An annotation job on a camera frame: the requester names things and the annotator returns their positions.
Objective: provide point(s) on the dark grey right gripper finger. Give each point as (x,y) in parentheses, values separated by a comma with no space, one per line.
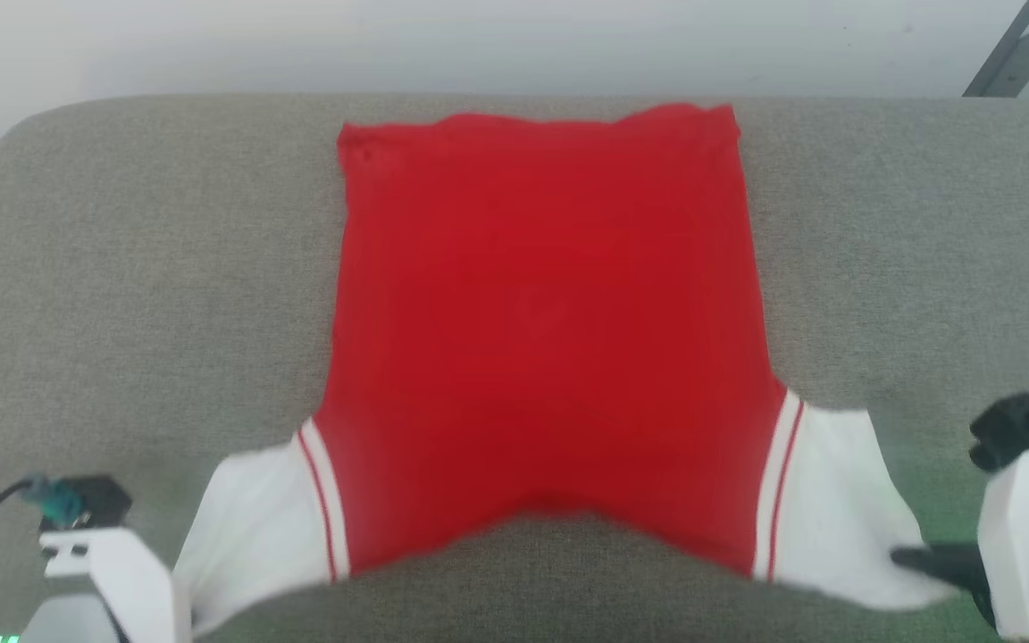
(948,563)

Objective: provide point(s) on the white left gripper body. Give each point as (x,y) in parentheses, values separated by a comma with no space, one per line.
(135,580)

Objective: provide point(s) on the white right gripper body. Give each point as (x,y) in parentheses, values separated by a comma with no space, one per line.
(1019,536)

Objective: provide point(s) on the red and white shirt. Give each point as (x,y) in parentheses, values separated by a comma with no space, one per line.
(550,339)

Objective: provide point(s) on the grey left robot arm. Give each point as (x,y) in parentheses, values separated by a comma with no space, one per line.
(68,621)

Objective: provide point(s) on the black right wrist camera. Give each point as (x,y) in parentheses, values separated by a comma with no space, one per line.
(1006,429)

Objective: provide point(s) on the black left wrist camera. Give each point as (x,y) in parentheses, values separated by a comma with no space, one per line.
(104,502)

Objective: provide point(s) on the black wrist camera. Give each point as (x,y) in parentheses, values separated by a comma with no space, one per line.
(104,502)
(1006,429)

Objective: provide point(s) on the grey metal pole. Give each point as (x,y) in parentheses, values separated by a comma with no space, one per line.
(1001,49)

